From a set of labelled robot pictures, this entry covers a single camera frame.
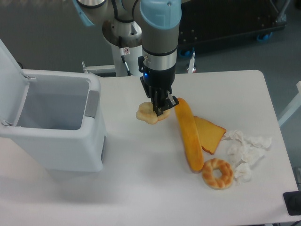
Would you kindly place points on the white trash can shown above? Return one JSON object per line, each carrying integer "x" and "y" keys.
{"x": 56, "y": 117}

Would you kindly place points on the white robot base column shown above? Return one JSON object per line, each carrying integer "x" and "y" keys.
{"x": 125, "y": 40}

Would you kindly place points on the white bracket behind table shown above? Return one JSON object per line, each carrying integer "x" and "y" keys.
{"x": 102, "y": 70}

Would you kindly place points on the pale round flower bread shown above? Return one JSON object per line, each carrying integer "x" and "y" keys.
{"x": 145, "y": 113}

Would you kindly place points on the long orange baguette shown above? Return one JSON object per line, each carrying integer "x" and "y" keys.
{"x": 190, "y": 137}

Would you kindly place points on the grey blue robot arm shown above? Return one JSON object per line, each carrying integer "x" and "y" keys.
{"x": 143, "y": 35}

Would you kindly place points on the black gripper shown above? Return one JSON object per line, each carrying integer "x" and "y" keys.
{"x": 155, "y": 83}

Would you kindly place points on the metal post with red base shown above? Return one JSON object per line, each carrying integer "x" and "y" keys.
{"x": 192, "y": 68}

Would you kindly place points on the braided ring bread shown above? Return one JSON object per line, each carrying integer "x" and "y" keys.
{"x": 217, "y": 174}

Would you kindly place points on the black device at table edge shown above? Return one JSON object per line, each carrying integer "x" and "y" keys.
{"x": 293, "y": 202}

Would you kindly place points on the crumpled white tissue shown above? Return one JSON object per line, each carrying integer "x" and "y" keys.
{"x": 244, "y": 153}

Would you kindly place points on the orange toast slice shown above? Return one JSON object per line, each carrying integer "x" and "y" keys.
{"x": 210, "y": 134}

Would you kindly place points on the white metal frame right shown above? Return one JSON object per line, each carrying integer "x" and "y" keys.
{"x": 294, "y": 104}

